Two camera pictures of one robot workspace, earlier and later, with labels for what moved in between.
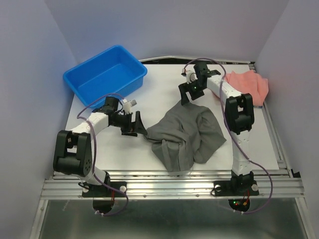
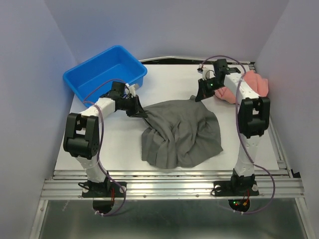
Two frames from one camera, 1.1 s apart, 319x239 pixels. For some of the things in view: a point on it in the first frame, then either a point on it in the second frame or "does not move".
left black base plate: (101, 191) does not move
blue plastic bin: (114, 70) does not move
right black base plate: (238, 187) does not move
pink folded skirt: (249, 82) does not move
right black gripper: (185, 87) → (202, 92)
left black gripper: (134, 127) → (137, 111)
